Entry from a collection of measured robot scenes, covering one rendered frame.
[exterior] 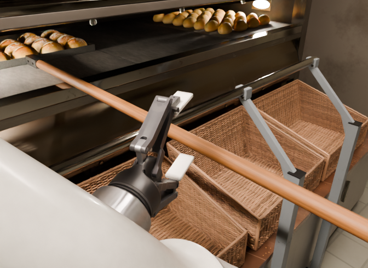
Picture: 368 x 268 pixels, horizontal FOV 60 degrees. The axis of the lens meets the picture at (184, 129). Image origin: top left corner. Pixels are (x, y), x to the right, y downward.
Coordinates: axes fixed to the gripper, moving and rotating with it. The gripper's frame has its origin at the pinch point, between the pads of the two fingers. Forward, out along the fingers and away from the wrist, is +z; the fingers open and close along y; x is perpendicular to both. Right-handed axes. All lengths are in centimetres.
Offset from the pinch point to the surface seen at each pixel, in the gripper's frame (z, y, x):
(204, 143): 4.0, 5.2, 2.6
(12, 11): 5.7, -17.0, -41.2
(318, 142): 124, 79, 29
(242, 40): 107, 18, -15
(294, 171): 37, 33, 20
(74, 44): 57, 10, -74
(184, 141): 4.9, 6.4, -2.2
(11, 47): 40, 7, -90
